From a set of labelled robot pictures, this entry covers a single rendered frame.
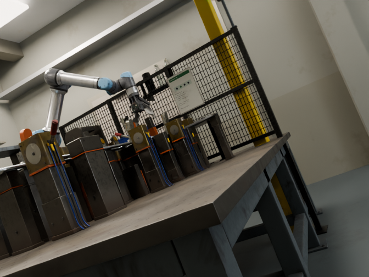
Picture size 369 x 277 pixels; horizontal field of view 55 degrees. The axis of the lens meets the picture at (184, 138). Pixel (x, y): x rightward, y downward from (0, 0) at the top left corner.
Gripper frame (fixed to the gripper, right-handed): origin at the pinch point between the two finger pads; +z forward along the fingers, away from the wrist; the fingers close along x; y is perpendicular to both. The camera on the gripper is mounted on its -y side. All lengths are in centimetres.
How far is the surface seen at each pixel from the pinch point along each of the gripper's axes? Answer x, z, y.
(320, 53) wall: 103, -24, -247
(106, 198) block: 21, 34, 85
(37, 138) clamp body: 23, 6, 110
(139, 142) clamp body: 17.5, 14.4, 43.6
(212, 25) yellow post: 49, -54, -58
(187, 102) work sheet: 8, -10, -54
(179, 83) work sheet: 8, -26, -55
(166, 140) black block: 20.3, 17.5, 21.7
